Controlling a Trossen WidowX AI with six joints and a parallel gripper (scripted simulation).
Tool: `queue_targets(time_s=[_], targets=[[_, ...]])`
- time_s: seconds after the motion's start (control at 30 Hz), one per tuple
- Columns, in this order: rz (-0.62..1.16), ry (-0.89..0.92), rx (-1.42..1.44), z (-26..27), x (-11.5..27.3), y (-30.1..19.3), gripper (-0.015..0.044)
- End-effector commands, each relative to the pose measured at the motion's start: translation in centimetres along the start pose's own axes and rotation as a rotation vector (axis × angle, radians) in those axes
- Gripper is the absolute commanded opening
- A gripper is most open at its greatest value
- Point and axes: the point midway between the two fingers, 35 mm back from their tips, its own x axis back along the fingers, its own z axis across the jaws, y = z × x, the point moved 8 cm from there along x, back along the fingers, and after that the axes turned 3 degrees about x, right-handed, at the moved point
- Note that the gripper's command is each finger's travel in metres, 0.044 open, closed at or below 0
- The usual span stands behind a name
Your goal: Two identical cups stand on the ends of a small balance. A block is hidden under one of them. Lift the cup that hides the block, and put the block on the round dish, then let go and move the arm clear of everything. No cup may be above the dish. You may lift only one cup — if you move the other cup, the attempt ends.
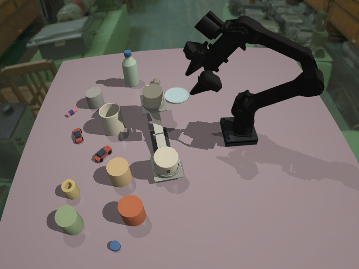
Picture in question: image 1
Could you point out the blue cylinder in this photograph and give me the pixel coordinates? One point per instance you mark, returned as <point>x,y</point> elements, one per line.
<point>115,246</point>

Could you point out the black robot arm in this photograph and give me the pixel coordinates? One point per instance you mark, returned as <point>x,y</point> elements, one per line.
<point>236,33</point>

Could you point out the pink and blue eraser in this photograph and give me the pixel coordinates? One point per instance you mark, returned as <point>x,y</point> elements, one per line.
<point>71,112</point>

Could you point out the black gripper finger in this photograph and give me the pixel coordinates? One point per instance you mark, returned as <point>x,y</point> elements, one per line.
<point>193,66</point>
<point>199,88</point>

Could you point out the green cylinder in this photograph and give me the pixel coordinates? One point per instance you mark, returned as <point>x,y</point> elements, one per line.
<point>69,220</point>

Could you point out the red toy car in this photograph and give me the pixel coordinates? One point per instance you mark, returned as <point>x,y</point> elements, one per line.
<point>78,136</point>
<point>102,153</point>

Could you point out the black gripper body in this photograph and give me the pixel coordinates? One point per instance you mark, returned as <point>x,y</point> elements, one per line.
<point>207,77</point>

